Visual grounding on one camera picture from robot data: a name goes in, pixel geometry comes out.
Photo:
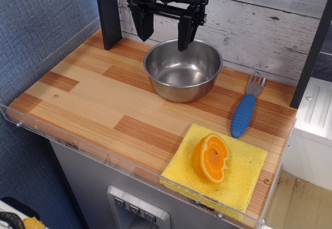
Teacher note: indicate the blue handled metal fork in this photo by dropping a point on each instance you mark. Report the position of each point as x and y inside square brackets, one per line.
[242, 116]

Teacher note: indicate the orange plastic fruit half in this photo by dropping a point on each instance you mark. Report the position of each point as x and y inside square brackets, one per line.
[209, 159]

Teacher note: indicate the dark vertical post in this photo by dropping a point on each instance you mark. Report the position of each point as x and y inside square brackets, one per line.
[110, 22]
[312, 56]

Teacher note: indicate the yellow object bottom left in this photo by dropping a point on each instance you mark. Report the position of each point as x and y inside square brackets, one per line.
[33, 223]

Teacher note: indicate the grey toy fridge cabinet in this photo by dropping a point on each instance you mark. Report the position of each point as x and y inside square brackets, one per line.
[89, 180]

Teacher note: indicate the white toy sink unit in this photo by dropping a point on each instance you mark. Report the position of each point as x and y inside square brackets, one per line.
[308, 153]

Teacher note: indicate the clear acrylic table guard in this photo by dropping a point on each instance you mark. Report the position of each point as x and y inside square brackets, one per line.
[102, 102]

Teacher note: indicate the yellow sponge cloth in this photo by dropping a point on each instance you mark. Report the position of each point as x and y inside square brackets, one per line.
[243, 169]

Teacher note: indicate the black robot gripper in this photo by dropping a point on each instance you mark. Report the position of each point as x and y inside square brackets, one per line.
[190, 13]

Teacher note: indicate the silver dispenser button panel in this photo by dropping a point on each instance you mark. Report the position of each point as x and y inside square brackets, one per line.
[130, 211]

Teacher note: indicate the dark right vertical post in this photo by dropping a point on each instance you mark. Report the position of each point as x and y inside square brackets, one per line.
[312, 56]

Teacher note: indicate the dark left vertical post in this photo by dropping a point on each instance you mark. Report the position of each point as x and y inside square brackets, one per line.
[110, 22]

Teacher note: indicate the stainless steel bowl pan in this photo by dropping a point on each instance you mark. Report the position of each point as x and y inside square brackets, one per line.
[183, 76]

